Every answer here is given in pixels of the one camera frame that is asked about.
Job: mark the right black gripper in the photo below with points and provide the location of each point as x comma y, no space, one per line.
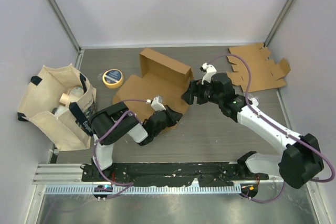
195,89

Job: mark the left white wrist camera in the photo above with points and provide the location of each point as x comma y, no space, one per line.
156,103

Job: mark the cardboard tube in bag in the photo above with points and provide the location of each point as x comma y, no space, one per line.
65,99

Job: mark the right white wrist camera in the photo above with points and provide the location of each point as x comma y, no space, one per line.
209,70

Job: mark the right aluminium frame post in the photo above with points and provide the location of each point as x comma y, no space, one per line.
279,20

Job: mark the beige canvas tote bag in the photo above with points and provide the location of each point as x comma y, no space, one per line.
67,126

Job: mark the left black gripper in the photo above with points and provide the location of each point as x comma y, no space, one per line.
174,117

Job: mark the white slotted cable duct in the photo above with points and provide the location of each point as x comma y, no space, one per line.
96,189

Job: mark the yellow masking tape roll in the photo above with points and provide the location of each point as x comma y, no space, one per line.
113,78

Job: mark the aluminium frame post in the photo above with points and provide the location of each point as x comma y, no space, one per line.
64,24
279,20

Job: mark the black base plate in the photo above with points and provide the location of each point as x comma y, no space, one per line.
208,174

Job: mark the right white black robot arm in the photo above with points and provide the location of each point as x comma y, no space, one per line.
297,162

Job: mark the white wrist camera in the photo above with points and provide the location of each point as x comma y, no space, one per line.
156,103
209,70

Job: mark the large brown cardboard box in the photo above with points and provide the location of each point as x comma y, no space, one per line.
161,75

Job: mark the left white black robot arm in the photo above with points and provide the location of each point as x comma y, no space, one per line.
114,122

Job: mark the left aluminium frame post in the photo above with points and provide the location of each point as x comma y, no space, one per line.
64,24

